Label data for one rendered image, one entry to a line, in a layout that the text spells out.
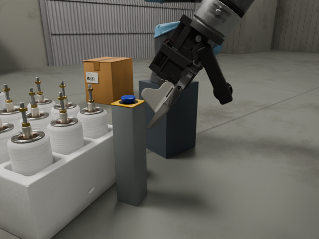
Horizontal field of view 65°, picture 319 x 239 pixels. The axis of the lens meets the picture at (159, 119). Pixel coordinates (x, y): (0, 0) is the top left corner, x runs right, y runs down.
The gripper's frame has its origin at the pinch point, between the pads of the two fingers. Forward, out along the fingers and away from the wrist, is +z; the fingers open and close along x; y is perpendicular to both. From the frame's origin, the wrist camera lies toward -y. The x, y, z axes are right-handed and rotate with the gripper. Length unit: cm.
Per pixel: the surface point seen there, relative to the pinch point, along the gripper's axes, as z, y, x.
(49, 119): 26.4, 27.7, -14.0
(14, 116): 33, 38, -14
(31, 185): 27.4, 14.9, 8.0
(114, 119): 12.5, 10.2, -12.0
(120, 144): 17.8, 5.0, -11.9
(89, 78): 51, 59, -113
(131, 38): 62, 129, -394
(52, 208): 34.9, 9.0, 3.5
